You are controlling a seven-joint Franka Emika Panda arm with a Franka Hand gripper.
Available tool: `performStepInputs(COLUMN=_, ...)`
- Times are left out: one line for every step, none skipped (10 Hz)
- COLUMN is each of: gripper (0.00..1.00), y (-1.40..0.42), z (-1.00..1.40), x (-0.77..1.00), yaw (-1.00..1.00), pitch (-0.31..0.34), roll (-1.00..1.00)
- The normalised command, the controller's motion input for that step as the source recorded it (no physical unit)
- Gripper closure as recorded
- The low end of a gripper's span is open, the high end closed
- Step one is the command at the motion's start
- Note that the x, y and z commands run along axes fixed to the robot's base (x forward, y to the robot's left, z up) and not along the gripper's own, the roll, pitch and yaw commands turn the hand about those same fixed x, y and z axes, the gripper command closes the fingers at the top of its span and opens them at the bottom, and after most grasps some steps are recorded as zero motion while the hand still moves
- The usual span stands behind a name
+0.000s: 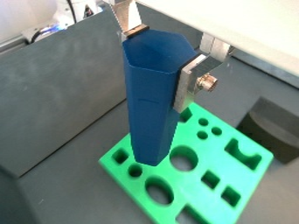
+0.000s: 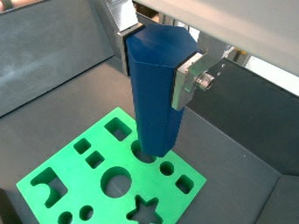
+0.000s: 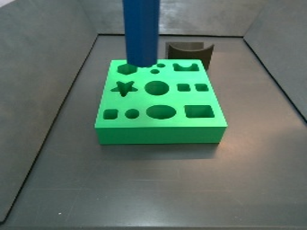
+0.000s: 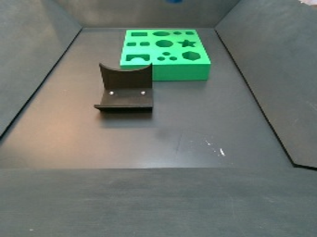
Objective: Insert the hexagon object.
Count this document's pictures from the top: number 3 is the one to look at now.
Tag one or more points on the green shape sorter block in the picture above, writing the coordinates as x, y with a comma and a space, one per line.
159, 105

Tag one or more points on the dark curved block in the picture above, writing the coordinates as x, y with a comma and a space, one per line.
190, 50

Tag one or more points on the blue hexagonal peg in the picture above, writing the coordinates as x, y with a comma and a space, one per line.
142, 31

